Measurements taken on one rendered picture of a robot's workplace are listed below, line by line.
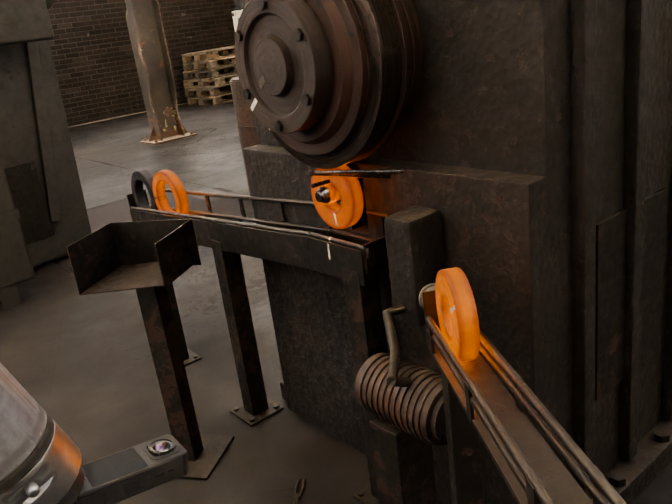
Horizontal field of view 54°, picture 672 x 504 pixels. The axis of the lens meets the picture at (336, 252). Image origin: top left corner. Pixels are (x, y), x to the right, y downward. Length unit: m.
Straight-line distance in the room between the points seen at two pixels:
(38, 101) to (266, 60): 2.90
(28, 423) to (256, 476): 1.44
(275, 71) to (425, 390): 0.70
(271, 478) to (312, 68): 1.17
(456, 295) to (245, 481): 1.11
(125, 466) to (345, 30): 0.91
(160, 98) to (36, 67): 4.37
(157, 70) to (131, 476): 7.92
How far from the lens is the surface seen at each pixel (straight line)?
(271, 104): 1.47
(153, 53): 8.48
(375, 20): 1.30
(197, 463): 2.11
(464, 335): 1.07
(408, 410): 1.29
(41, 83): 4.24
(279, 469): 2.02
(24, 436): 0.61
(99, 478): 0.68
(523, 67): 1.28
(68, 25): 11.85
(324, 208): 1.57
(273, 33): 1.42
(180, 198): 2.24
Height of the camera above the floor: 1.20
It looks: 20 degrees down
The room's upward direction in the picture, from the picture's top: 8 degrees counter-clockwise
